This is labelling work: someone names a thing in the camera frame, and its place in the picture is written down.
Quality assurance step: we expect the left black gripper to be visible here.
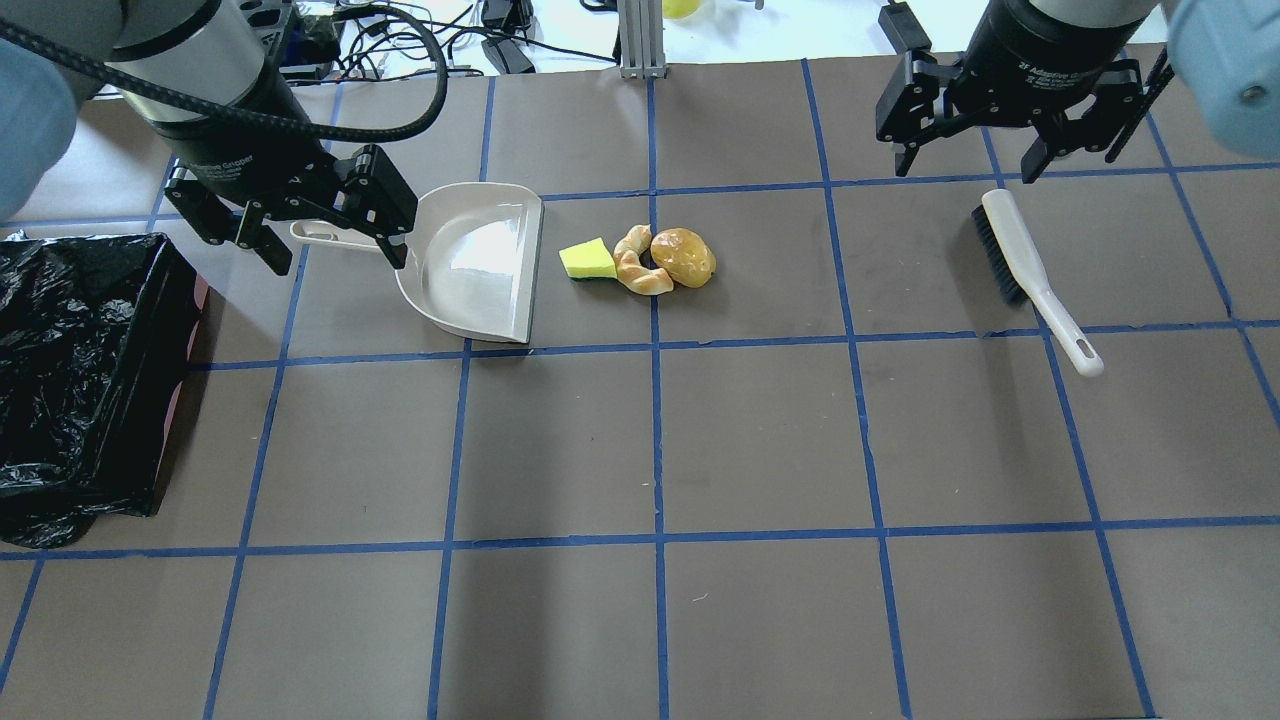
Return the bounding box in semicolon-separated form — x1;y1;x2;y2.
150;106;419;275

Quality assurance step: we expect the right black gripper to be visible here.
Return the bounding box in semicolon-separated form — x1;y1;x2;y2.
876;1;1175;184

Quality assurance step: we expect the beige hand brush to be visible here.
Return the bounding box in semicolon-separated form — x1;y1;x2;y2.
972;190;1105;378

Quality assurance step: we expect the beige plastic dustpan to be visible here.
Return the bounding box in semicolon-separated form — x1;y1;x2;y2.
291;182;545;345

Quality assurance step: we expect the yellow sponge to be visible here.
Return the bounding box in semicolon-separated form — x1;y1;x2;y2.
558;237;618;281

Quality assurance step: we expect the round bread roll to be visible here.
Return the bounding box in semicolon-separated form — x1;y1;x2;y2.
649;227;718;288

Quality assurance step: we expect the croissant bread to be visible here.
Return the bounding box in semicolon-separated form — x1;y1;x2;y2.
612;224;675;297

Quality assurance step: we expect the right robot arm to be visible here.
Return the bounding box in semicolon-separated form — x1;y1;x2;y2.
876;1;1279;183

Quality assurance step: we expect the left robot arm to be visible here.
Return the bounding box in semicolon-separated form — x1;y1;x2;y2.
3;1;449;275

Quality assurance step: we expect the bin with black bag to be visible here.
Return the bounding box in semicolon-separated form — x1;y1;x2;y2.
1;232;201;550

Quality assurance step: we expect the black power adapter right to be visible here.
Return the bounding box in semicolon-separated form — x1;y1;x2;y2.
877;1;932;54

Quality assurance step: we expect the black power adapter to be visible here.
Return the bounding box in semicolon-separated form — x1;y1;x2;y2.
877;1;932;54
481;38;536;76

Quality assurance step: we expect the black corrugated cable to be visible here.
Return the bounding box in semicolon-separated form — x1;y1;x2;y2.
0;3;449;143

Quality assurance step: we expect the aluminium frame post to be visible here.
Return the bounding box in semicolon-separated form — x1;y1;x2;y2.
617;0;668;79

